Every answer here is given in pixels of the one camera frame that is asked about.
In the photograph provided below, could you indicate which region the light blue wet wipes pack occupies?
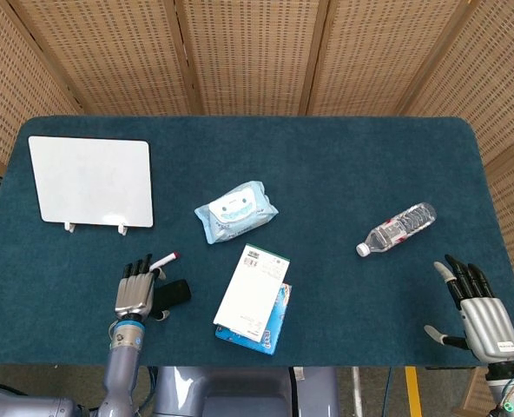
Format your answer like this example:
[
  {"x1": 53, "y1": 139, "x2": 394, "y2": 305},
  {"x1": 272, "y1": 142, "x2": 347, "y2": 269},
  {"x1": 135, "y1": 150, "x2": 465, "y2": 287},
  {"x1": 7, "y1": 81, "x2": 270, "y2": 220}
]
[{"x1": 194, "y1": 181, "x2": 280, "y2": 245}]

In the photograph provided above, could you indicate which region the grey robot torso base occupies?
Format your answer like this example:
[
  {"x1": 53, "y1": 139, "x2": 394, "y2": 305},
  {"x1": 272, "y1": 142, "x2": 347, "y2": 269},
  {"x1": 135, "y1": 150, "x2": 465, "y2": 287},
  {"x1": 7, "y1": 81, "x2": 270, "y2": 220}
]
[{"x1": 152, "y1": 367, "x2": 340, "y2": 417}]

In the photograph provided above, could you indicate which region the clear plastic water bottle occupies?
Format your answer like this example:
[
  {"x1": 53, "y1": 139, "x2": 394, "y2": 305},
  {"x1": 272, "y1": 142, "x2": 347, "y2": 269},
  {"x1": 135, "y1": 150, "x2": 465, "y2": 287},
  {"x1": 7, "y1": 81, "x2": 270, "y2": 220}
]
[{"x1": 355, "y1": 202, "x2": 438, "y2": 258}]

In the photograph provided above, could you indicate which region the teal felt table cloth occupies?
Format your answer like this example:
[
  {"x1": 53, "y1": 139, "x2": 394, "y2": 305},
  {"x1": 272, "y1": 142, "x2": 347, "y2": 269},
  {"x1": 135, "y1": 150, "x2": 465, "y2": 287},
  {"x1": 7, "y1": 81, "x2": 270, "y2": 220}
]
[{"x1": 0, "y1": 115, "x2": 514, "y2": 369}]

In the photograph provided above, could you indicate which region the red capped whiteboard marker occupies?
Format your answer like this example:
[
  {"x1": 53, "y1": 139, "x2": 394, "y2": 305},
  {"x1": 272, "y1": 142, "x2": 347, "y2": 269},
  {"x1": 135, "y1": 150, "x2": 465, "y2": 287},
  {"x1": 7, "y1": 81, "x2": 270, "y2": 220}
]
[{"x1": 149, "y1": 250, "x2": 181, "y2": 271}]

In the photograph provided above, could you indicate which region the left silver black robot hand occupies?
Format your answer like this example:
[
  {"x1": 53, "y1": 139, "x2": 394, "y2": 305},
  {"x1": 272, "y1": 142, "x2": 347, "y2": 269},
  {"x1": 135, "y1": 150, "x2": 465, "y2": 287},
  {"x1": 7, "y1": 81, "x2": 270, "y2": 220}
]
[{"x1": 114, "y1": 254, "x2": 171, "y2": 322}]

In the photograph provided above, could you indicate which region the blue cable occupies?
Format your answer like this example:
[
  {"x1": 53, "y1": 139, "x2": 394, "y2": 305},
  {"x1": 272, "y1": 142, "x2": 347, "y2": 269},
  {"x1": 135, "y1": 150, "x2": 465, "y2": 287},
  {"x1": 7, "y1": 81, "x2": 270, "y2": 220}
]
[{"x1": 379, "y1": 367, "x2": 395, "y2": 417}]

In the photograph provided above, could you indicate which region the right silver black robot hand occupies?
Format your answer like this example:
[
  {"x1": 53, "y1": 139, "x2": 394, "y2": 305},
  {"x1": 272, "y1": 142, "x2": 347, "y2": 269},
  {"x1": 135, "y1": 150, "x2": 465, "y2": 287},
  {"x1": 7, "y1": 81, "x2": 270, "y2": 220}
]
[{"x1": 423, "y1": 254, "x2": 514, "y2": 364}]

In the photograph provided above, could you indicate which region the white flat cardboard box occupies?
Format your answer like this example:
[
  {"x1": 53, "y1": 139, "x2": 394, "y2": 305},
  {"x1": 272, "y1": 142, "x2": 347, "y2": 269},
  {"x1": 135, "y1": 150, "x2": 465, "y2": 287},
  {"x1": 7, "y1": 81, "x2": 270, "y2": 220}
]
[{"x1": 213, "y1": 243, "x2": 291, "y2": 340}]

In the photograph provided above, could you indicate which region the woven bamboo folding screen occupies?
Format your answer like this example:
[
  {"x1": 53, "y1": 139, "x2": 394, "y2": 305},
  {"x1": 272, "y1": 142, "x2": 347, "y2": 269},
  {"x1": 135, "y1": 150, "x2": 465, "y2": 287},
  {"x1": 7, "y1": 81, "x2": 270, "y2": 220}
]
[{"x1": 0, "y1": 0, "x2": 514, "y2": 412}]

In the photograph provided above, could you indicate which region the white magnetic whiteboard black frame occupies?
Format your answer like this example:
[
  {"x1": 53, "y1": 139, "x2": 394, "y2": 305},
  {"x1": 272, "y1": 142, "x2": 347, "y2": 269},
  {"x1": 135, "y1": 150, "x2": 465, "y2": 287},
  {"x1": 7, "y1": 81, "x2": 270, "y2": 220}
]
[{"x1": 27, "y1": 136, "x2": 155, "y2": 228}]

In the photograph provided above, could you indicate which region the blue cookie box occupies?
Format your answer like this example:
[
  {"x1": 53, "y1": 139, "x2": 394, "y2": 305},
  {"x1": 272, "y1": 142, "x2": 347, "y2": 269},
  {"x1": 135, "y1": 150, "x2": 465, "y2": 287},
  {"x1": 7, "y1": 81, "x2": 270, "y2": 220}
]
[{"x1": 214, "y1": 282, "x2": 293, "y2": 356}]

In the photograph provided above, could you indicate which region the black felt blue whiteboard eraser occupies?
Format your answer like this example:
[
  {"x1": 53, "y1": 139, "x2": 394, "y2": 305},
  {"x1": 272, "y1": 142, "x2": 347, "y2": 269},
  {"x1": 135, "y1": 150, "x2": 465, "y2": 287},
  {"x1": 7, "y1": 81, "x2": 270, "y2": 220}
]
[{"x1": 154, "y1": 280, "x2": 193, "y2": 310}]

